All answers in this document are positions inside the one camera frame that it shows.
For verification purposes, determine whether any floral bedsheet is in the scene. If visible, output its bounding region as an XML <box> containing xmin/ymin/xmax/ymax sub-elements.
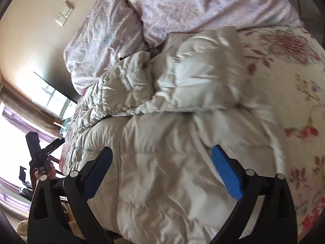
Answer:
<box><xmin>60</xmin><ymin>26</ymin><xmax>325</xmax><ymax>243</ymax></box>

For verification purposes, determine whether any beige fluffy rug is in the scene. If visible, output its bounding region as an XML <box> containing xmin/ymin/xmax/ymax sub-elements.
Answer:
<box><xmin>16</xmin><ymin>219</ymin><xmax>84</xmax><ymax>244</ymax></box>

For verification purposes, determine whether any white wall switch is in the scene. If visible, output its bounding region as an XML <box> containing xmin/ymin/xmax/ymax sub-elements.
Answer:
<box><xmin>60</xmin><ymin>1</ymin><xmax>74</xmax><ymax>18</ymax></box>

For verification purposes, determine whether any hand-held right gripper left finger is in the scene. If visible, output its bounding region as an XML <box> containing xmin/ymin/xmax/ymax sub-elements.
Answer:
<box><xmin>27</xmin><ymin>146</ymin><xmax>113</xmax><ymax>244</ymax></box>

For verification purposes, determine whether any person's left hand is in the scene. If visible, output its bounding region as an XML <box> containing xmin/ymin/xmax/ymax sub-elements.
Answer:
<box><xmin>35</xmin><ymin>162</ymin><xmax>61</xmax><ymax>181</ymax></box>

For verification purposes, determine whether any black flat screen television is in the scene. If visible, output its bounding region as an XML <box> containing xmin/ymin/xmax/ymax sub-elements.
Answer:
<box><xmin>34</xmin><ymin>72</ymin><xmax>78</xmax><ymax>105</ymax></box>

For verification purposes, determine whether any white down jacket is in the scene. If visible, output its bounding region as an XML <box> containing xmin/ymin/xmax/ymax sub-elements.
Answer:
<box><xmin>66</xmin><ymin>27</ymin><xmax>288</xmax><ymax>243</ymax></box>

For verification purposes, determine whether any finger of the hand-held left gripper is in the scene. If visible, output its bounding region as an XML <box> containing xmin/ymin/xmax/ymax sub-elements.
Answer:
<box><xmin>38</xmin><ymin>138</ymin><xmax>65</xmax><ymax>158</ymax></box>

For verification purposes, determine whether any window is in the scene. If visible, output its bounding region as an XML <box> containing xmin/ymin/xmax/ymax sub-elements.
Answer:
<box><xmin>0</xmin><ymin>102</ymin><xmax>64</xmax><ymax>209</ymax></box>

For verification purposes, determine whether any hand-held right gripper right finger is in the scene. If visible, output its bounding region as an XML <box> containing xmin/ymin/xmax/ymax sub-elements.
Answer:
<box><xmin>210</xmin><ymin>145</ymin><xmax>298</xmax><ymax>244</ymax></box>

